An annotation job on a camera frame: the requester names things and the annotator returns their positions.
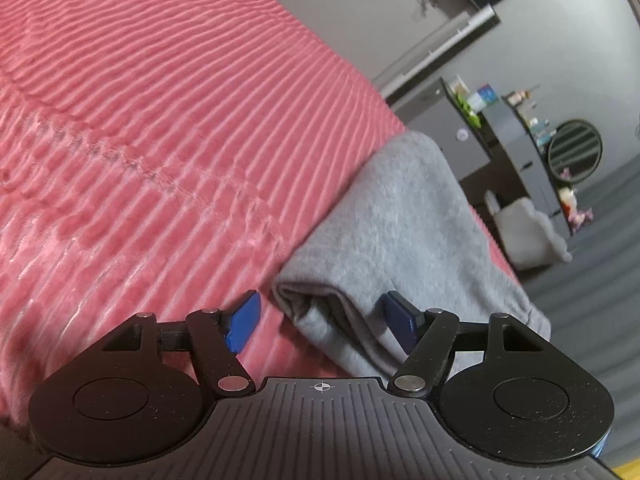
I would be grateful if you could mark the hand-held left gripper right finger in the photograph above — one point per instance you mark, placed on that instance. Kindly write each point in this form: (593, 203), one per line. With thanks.
(400, 321)

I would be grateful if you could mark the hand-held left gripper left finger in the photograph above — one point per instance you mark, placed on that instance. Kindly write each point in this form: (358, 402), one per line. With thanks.
(243, 322)

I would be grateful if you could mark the grey pants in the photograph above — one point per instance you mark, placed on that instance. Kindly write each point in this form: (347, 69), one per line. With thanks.
(400, 220)

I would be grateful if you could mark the grey cloud-shaped chair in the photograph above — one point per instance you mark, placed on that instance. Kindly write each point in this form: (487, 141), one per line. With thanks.
(532, 235)

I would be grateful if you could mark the grey cabinet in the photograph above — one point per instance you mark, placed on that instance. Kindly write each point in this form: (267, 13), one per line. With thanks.
(450, 130)

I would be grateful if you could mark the dark grey dresser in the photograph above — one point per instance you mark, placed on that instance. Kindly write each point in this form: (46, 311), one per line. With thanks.
(520, 160)

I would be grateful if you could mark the white and red plush toy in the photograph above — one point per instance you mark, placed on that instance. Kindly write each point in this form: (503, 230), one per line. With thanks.
(567, 197)

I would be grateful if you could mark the pink plush toy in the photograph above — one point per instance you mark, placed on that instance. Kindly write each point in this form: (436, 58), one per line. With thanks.
(582, 217)

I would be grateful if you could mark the green plant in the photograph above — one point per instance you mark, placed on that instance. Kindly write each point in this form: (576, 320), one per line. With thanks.
(467, 108)

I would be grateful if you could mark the pink ribbed blanket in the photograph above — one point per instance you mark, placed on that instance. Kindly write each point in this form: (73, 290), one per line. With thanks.
(150, 110)

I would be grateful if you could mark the teal bottle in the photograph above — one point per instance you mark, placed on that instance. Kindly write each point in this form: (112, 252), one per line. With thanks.
(542, 136)

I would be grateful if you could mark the blue box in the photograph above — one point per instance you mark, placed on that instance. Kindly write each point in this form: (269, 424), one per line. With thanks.
(485, 94)

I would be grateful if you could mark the round black-framed mirror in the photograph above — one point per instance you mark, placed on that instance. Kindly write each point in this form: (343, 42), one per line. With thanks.
(576, 150)

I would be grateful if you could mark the small cosmetic bottles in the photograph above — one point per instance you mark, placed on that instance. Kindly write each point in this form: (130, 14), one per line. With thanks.
(522, 101)

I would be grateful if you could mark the white wall shelf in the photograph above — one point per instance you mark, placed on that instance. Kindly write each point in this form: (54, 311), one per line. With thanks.
(440, 45)

